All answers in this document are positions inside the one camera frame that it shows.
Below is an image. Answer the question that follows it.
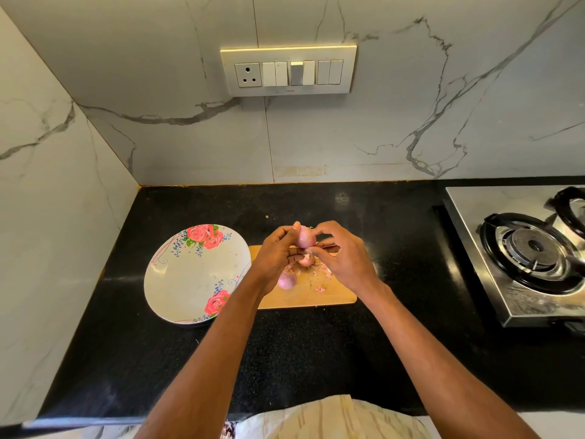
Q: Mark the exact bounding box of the person's left forearm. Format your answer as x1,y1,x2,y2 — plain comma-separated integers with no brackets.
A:
134,282,272,439

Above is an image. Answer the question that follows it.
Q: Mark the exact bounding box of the white wall switch panel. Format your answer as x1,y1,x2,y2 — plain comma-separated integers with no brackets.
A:
220,45,358,98

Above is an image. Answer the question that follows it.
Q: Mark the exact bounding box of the stainless steel gas stove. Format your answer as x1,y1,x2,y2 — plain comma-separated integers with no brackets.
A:
444,185,585,327

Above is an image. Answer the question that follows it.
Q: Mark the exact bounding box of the person's right hand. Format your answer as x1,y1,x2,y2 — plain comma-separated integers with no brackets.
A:
302,220,383,300

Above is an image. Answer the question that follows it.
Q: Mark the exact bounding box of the black stone countertop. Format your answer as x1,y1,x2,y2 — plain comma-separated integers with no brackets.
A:
37,180,585,419

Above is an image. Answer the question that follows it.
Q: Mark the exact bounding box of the person's right forearm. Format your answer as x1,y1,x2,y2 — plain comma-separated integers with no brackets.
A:
358,282,541,439

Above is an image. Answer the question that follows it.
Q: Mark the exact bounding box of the pile of onion peels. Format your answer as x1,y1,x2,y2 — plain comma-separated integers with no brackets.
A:
313,264,334,294

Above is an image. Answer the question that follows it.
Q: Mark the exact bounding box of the wooden cutting board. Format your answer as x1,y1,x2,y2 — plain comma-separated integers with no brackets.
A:
249,244,358,310

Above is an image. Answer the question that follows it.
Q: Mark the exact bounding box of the white floral plate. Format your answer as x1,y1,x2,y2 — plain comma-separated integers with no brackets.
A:
143,224,252,324

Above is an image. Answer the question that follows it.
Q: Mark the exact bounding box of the black stove burner grate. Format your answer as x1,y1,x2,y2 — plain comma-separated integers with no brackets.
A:
481,213,585,293
550,186,585,238

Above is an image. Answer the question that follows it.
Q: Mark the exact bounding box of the beige striped garment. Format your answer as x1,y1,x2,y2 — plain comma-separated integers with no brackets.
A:
236,394,431,439

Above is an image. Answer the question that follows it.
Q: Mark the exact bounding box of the person's left hand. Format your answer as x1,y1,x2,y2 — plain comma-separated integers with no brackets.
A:
244,222,305,300

